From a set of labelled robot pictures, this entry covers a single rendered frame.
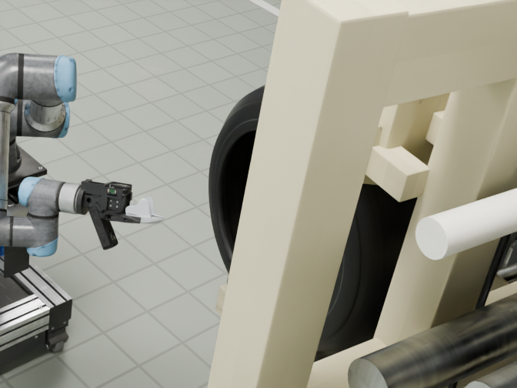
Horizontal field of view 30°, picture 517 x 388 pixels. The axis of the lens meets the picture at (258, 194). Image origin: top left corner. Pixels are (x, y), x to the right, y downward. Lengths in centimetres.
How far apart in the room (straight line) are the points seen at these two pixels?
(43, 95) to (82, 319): 125
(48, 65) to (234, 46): 318
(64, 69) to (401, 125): 124
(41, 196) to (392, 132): 119
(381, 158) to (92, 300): 233
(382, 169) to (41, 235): 121
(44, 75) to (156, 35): 313
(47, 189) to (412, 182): 121
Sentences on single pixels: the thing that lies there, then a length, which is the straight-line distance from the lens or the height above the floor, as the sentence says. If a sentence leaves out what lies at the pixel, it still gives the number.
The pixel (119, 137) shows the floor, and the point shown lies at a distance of 454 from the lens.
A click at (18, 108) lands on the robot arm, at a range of 286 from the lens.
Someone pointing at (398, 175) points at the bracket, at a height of 167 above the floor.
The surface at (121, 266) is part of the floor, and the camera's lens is 376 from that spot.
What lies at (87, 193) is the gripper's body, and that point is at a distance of 236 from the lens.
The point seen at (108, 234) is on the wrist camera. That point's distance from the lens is 236.
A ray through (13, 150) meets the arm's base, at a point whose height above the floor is 78.
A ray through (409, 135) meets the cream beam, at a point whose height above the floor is 170.
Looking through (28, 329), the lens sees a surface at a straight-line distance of 321.
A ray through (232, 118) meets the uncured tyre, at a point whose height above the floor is 134.
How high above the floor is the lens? 237
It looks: 34 degrees down
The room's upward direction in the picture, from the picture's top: 11 degrees clockwise
